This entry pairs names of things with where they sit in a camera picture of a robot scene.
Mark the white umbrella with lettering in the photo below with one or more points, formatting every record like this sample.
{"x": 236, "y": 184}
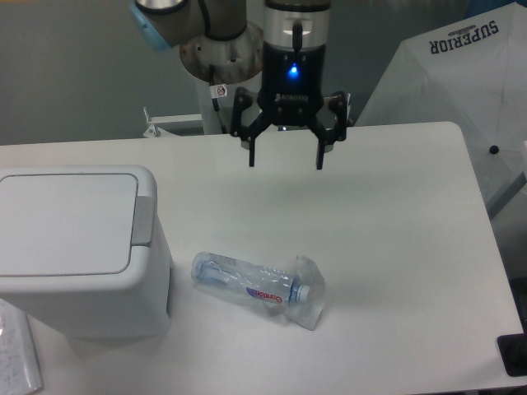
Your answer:
{"x": 471, "y": 73}

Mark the white handwritten notepad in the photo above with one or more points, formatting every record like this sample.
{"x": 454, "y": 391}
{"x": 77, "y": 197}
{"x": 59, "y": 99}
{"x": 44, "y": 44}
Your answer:
{"x": 20, "y": 370}

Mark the white push-lid trash can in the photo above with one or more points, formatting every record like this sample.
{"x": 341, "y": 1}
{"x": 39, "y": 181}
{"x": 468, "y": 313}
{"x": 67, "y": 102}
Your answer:
{"x": 83, "y": 250}

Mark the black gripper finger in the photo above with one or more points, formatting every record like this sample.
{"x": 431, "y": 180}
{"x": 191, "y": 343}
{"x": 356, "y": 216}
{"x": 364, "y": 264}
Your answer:
{"x": 336, "y": 104}
{"x": 244, "y": 99}

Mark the black device at table edge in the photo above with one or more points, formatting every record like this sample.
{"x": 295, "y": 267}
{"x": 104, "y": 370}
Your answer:
{"x": 513, "y": 353}

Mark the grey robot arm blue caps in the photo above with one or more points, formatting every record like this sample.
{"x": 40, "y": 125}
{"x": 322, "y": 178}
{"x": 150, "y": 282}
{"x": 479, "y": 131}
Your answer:
{"x": 220, "y": 46}

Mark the clear plastic water bottle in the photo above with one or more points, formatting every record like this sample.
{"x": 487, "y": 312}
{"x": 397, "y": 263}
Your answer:
{"x": 240, "y": 277}

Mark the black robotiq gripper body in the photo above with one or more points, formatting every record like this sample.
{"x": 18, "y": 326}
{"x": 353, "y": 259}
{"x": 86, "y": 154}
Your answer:
{"x": 290, "y": 94}

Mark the white bracket with bolt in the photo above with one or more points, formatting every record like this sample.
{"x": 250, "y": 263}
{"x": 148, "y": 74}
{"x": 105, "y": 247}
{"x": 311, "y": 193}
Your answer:
{"x": 349, "y": 119}

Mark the clear crumpled plastic bag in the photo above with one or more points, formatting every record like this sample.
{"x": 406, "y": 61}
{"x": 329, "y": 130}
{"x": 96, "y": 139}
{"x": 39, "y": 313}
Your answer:
{"x": 305, "y": 302}

